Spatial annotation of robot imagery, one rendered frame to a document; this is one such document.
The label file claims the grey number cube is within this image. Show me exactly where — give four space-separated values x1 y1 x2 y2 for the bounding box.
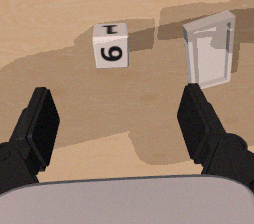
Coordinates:
92 23 129 69

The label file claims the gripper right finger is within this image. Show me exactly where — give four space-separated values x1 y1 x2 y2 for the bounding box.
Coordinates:
177 83 254 193

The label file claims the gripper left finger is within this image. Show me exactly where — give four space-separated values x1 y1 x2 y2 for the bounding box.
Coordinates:
0 87 60 195

